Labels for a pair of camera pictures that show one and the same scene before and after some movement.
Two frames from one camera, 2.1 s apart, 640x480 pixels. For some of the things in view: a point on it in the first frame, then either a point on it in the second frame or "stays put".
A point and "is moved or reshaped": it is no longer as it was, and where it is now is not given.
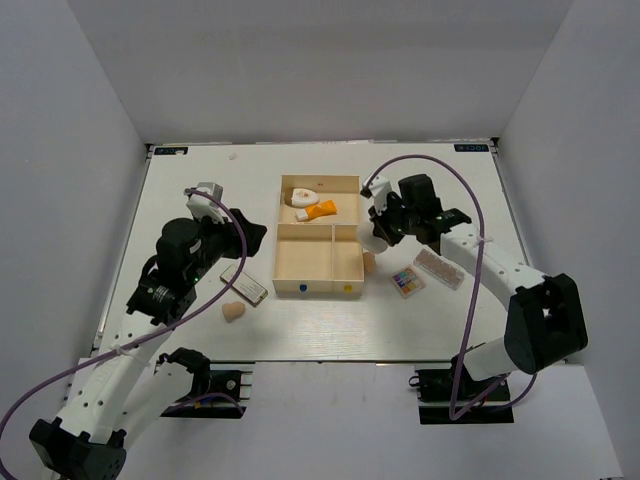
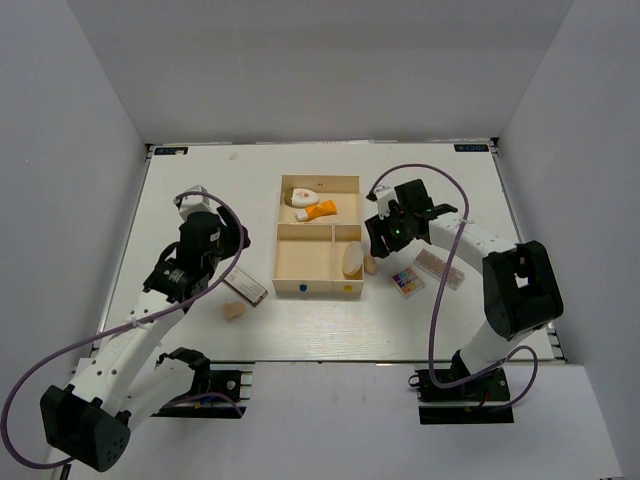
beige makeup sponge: (370, 261) stays put
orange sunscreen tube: (309, 213) stays put
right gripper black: (380, 228) stays put
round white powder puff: (368, 240) is moved or reshaped
